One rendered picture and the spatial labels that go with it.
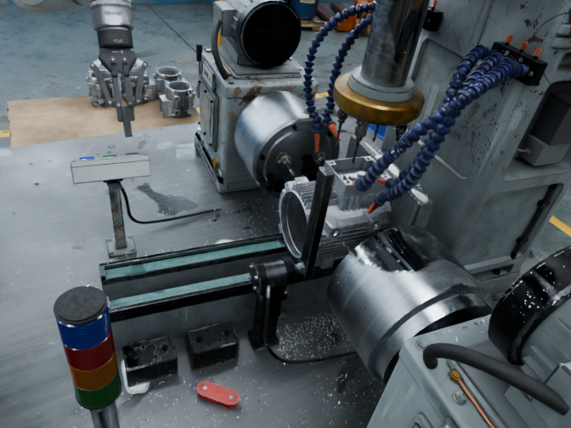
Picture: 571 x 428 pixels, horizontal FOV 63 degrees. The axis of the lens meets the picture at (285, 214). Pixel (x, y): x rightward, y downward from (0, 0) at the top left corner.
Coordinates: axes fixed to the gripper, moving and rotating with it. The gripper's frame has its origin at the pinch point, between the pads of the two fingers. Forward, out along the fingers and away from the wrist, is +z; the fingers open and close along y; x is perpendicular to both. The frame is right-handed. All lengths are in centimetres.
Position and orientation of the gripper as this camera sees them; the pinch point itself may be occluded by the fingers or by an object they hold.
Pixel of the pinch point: (127, 121)
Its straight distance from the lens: 117.4
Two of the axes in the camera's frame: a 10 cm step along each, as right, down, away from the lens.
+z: 0.8, 9.8, 1.7
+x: -3.9, -1.3, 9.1
